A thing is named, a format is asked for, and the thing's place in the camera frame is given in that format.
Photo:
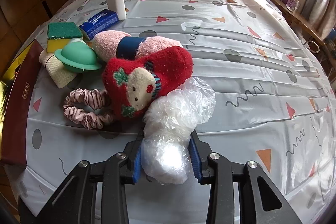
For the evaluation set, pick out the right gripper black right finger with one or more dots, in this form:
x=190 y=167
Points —
x=194 y=156

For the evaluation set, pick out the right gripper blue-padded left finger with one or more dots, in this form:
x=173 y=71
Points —
x=137 y=158

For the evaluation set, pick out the white plastic bag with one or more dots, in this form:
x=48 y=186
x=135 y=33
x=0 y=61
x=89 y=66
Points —
x=169 y=122

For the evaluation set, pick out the pink satin scrunchie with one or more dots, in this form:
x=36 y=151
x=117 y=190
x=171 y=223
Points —
x=94 y=99

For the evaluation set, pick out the red christmas sock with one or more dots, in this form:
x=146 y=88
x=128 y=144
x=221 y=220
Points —
x=133 y=84

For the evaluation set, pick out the beige cloth roll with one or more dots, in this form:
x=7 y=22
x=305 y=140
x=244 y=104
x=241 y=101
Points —
x=56 y=70

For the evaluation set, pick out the pink sock with blue band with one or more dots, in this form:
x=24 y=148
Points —
x=118 y=44

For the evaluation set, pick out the blue tissue pack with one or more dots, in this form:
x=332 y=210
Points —
x=98 y=23

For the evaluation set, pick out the green yellow scrub sponge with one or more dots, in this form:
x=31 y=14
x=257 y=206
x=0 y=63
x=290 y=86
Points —
x=59 y=34

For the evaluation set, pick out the white sponge block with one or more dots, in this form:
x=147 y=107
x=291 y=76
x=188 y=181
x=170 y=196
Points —
x=117 y=6

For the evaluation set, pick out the patterned white tablecloth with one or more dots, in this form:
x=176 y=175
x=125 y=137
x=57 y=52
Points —
x=275 y=104

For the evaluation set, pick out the wooden side desk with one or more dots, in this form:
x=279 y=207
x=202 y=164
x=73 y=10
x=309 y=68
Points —
x=294 y=16

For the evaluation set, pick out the pink box on desk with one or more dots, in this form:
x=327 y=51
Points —
x=292 y=5

